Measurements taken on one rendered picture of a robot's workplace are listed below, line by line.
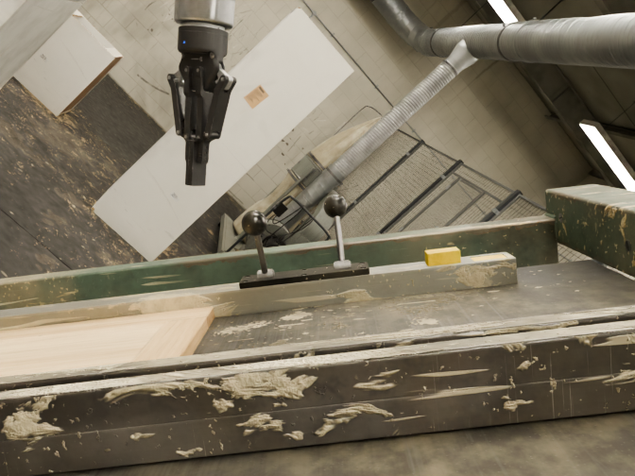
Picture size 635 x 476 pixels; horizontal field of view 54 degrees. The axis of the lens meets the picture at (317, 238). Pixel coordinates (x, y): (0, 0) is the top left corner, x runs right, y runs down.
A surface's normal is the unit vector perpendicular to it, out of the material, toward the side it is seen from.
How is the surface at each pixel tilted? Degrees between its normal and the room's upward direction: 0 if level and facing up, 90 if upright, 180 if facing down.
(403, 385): 90
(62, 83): 90
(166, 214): 90
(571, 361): 90
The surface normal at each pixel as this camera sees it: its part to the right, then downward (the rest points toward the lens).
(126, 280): -0.01, 0.16
